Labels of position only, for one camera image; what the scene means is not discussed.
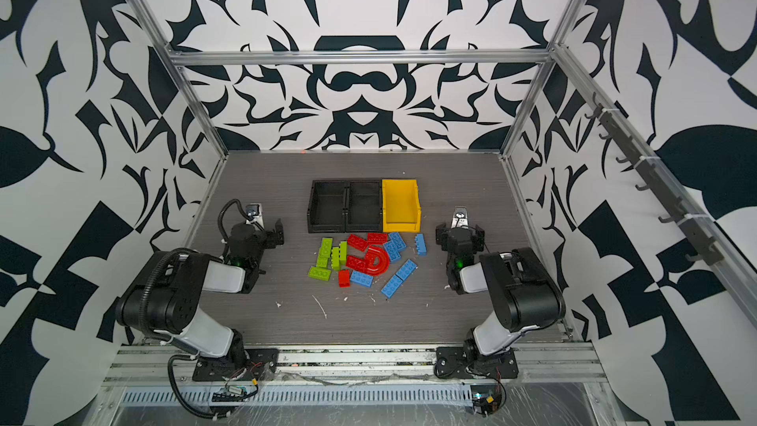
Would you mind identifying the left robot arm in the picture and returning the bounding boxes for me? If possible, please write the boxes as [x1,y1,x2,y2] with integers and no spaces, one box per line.
[116,199,285,380]

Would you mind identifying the green lego plate lower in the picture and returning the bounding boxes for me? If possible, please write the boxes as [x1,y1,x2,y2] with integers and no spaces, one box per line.
[308,266,332,282]

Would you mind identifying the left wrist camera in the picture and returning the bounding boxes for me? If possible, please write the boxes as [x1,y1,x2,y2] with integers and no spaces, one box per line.
[244,203,264,230]

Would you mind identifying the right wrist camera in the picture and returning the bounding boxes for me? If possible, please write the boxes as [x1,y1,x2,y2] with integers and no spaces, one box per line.
[451,207,469,229]

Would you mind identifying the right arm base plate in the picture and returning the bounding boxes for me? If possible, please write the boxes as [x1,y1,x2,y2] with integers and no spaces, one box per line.
[434,347,520,380]

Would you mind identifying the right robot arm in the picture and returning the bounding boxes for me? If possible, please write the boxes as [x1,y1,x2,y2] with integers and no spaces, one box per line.
[435,224,566,378]

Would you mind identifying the red lego brick left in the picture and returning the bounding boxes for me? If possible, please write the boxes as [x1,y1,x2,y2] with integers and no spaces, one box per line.
[347,234,369,252]

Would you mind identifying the middle black bin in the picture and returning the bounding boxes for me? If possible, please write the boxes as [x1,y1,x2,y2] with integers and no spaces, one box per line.
[346,179,382,233]

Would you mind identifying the red arch lego piece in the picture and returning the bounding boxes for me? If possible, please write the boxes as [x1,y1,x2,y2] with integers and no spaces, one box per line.
[345,246,392,276]

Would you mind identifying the blue lego long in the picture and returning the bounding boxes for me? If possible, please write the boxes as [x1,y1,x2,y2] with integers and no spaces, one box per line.
[380,275,404,299]

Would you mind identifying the yellow bin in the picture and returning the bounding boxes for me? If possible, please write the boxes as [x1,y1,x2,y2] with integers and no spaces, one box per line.
[382,179,422,234]

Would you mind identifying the black bin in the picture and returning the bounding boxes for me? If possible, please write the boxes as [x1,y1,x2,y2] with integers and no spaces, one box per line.
[307,179,348,234]
[346,179,382,233]

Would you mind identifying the green flat lego plate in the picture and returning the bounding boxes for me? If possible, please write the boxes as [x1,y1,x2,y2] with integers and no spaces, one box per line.
[317,238,333,268]

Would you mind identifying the small red lego brick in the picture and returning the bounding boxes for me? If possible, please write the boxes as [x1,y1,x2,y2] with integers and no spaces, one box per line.
[338,269,351,288]

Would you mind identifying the green lego brick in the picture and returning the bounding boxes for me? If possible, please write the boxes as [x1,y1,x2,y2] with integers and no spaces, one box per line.
[339,242,348,265]
[330,247,341,271]

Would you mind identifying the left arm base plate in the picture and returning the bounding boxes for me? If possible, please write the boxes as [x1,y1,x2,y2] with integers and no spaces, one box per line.
[192,348,280,383]

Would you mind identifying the green lego brick right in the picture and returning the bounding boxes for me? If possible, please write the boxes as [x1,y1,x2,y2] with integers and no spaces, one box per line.
[339,242,348,265]

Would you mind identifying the red lego brick top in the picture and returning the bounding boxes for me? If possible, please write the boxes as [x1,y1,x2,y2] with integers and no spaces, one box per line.
[367,233,390,245]

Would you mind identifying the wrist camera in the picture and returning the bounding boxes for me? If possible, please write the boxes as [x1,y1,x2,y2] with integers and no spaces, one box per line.
[244,203,264,230]
[451,207,469,229]

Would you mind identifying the wall hook rack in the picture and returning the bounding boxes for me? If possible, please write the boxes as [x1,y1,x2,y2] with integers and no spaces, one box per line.
[587,103,725,266]

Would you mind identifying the left black bin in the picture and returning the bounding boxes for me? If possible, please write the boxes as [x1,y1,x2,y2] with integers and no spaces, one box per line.
[307,179,348,234]

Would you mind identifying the green lego brick upper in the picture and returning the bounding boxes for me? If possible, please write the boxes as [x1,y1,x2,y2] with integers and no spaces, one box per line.
[330,247,341,271]

